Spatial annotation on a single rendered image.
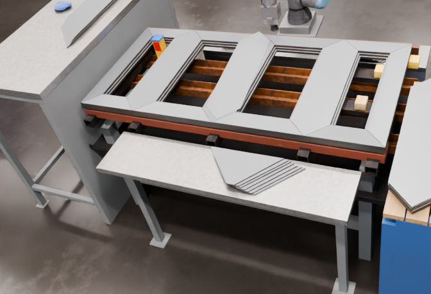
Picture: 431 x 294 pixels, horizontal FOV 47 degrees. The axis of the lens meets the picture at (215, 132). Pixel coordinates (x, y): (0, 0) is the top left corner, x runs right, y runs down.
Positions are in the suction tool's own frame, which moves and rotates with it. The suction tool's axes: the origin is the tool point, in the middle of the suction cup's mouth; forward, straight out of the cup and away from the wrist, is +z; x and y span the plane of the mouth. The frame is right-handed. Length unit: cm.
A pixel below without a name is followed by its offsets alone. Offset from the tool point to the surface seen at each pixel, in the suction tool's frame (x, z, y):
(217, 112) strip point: -62, 6, -11
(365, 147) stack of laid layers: -71, 11, 59
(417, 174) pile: -83, 10, 80
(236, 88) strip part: -43.5, 6.6, -7.4
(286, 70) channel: -7.0, 21.9, 5.5
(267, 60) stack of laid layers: -17.0, 8.4, -0.3
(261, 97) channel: -34.1, 19.6, 0.1
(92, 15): -16, -19, -103
